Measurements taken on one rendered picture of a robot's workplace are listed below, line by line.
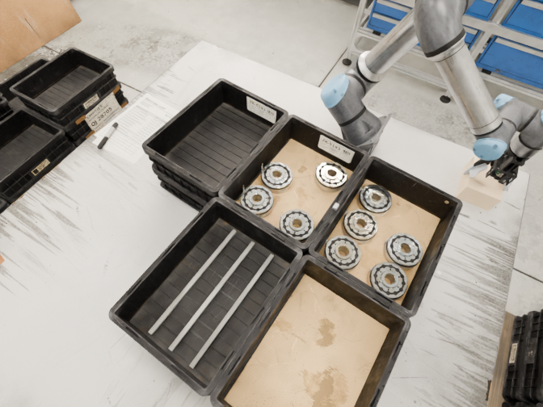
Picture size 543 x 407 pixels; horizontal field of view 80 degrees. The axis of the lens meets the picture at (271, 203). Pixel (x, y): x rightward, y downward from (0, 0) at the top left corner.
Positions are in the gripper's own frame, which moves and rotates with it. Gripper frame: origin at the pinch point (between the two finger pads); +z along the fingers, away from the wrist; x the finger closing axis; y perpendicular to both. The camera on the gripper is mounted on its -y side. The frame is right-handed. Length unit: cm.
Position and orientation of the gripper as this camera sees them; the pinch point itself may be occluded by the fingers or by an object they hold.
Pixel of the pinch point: (483, 180)
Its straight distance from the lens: 144.2
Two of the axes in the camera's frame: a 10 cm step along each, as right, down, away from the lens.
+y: -4.6, 7.6, -4.7
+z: -0.5, 5.0, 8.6
